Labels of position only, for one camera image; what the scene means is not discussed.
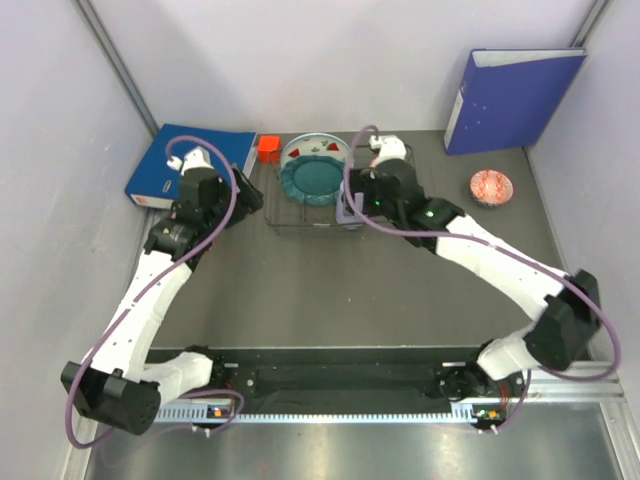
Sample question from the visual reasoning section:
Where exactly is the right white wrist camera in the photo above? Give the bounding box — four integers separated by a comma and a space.
368, 135, 407, 164

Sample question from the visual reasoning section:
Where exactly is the small red cube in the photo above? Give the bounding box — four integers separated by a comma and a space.
257, 135, 281, 164

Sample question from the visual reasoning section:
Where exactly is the white plate with red fruit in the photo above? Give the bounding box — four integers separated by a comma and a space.
279, 132, 351, 169

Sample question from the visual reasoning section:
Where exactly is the purple binder standing upright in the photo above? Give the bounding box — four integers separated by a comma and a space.
444, 48, 587, 155

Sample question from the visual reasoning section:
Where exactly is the purple cable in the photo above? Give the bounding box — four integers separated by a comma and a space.
348, 124, 624, 434
66, 134, 246, 449

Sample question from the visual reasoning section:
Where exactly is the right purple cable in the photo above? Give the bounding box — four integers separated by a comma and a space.
348, 124, 624, 434

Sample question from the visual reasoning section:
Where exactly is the teal scalloped plate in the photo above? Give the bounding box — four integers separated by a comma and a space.
280, 155, 344, 207

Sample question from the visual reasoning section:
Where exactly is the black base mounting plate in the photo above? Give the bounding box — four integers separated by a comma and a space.
169, 363, 526, 401

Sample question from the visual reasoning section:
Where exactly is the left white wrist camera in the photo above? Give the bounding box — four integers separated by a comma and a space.
166, 147, 213, 176

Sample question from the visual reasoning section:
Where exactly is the lilac plastic cup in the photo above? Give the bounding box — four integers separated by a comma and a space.
335, 183, 362, 229

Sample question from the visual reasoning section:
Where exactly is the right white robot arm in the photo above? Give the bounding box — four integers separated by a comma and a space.
344, 159, 602, 396

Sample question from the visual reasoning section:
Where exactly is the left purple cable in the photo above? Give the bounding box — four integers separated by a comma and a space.
66, 134, 246, 449

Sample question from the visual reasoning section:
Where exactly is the white slotted cable duct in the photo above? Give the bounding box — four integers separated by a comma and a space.
154, 402, 503, 425

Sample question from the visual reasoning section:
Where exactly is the blue binder lying flat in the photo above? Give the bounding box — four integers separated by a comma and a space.
125, 124, 256, 209

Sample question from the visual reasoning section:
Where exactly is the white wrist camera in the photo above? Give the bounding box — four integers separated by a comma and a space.
166, 147, 213, 176
368, 135, 407, 164

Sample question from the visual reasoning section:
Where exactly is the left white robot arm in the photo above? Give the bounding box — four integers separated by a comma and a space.
61, 167, 263, 435

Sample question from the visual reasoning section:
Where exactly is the blue and orange patterned bowl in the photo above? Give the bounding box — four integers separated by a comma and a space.
469, 169, 514, 208

